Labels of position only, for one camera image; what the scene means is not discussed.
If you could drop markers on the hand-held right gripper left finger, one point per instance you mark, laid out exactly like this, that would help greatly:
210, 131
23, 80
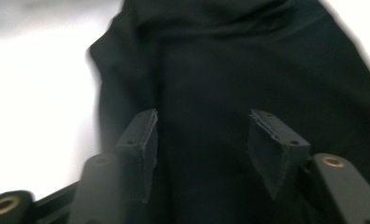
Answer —
139, 149

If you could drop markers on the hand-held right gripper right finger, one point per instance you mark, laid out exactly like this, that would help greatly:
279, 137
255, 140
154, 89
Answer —
279, 152

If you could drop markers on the black shorts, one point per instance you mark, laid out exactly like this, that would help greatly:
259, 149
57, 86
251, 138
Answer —
205, 77

